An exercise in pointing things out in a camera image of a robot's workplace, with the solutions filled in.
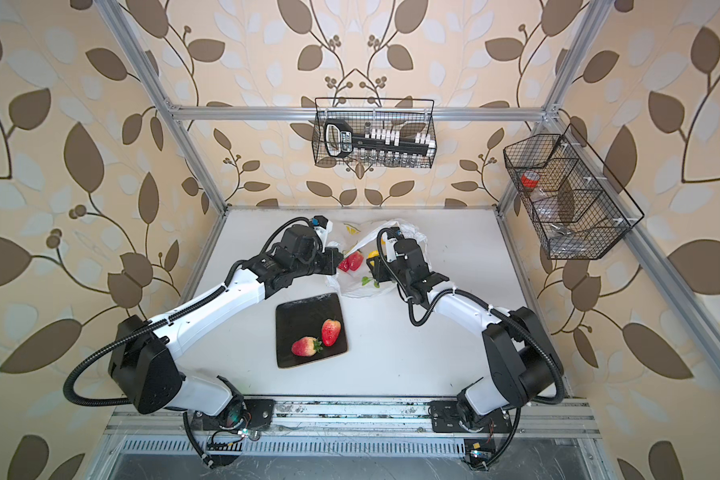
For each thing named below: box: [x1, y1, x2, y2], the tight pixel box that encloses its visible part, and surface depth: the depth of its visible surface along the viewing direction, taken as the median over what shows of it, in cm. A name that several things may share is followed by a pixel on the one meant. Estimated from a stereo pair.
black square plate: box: [276, 293, 348, 368], surface depth 90 cm
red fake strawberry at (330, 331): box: [321, 318, 341, 347], surface depth 86 cm
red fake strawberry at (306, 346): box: [291, 337, 323, 357], surface depth 84 cm
